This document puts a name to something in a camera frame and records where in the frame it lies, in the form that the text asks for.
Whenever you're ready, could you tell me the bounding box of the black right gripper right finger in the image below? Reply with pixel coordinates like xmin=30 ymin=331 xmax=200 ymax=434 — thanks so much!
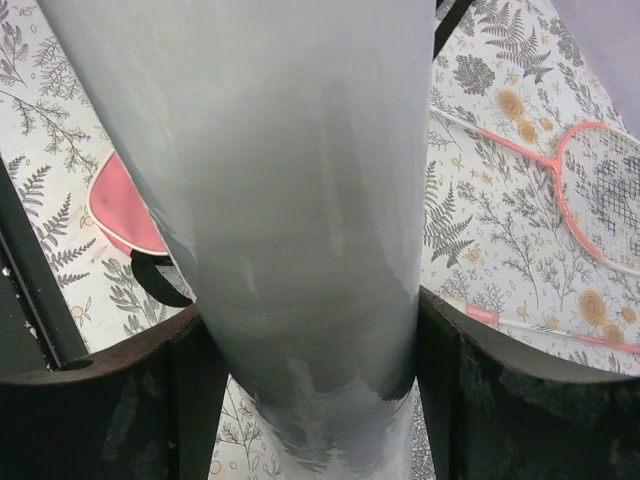
xmin=416 ymin=288 xmax=639 ymax=479

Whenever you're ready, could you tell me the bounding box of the pink white racket right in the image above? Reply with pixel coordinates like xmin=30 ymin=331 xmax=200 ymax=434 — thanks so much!
xmin=449 ymin=299 xmax=639 ymax=355

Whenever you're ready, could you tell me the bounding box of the floral table mat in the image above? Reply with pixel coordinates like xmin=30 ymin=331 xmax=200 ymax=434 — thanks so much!
xmin=1 ymin=1 xmax=639 ymax=479

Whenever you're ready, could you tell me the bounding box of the pink racket on cover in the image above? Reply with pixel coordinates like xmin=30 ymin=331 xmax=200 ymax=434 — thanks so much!
xmin=431 ymin=108 xmax=639 ymax=276

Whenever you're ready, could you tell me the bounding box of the white shuttlecock tube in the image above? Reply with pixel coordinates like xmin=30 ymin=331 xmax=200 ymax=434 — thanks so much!
xmin=40 ymin=1 xmax=435 ymax=479

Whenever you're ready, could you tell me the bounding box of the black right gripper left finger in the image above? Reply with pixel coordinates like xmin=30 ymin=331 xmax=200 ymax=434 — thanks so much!
xmin=1 ymin=305 xmax=228 ymax=479

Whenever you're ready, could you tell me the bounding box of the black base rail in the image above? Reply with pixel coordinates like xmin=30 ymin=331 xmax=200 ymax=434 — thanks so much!
xmin=1 ymin=168 xmax=88 ymax=373

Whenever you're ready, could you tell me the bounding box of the pink racket cover bag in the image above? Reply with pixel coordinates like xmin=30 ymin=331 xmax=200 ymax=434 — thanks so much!
xmin=87 ymin=151 xmax=193 ymax=308

